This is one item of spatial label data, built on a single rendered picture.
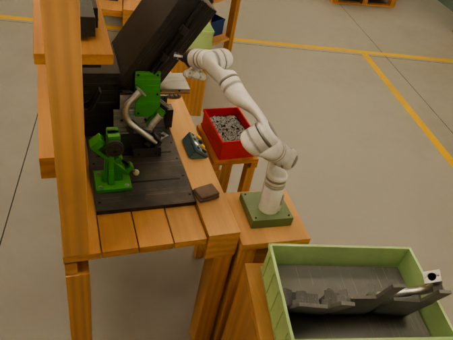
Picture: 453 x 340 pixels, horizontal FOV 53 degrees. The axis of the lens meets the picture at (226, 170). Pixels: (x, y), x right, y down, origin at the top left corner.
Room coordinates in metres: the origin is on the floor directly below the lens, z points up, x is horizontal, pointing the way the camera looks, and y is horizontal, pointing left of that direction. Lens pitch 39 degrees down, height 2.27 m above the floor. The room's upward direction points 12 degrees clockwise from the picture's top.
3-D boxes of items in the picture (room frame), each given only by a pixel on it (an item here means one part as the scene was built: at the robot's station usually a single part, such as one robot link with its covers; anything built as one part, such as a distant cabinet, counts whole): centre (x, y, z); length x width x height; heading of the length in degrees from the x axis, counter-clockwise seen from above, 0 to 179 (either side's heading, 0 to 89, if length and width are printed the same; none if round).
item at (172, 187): (1.83, 0.53, 0.89); 1.10 x 0.42 x 0.02; 26
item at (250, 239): (1.49, -0.22, 0.83); 0.32 x 0.32 x 0.04; 23
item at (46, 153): (1.67, 0.86, 1.23); 1.30 x 0.05 x 0.09; 26
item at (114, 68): (1.87, 0.70, 1.07); 0.30 x 0.18 x 0.34; 26
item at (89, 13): (1.47, 0.60, 1.59); 0.15 x 0.07 x 0.07; 26
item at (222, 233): (1.95, 0.27, 0.82); 1.50 x 0.14 x 0.15; 26
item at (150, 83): (1.79, 0.44, 1.17); 0.13 x 0.12 x 0.20; 26
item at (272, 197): (1.50, -0.22, 0.98); 0.09 x 0.09 x 0.17; 29
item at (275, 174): (1.50, -0.21, 1.14); 0.09 x 0.09 x 0.17; 66
